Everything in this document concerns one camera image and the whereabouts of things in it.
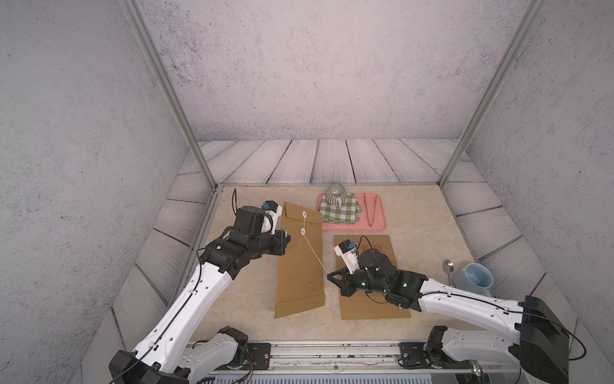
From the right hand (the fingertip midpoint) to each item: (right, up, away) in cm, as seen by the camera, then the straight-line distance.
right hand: (329, 279), depth 73 cm
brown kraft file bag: (-9, -4, +6) cm, 12 cm away
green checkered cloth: (+10, +19, +35) cm, 41 cm away
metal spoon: (+46, -1, +18) cm, 49 cm away
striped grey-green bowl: (+6, +27, +40) cm, 49 cm away
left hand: (-11, +13, -1) cm, 17 cm away
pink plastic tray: (+25, +17, +35) cm, 46 cm away
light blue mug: (+54, -4, +15) cm, 57 cm away
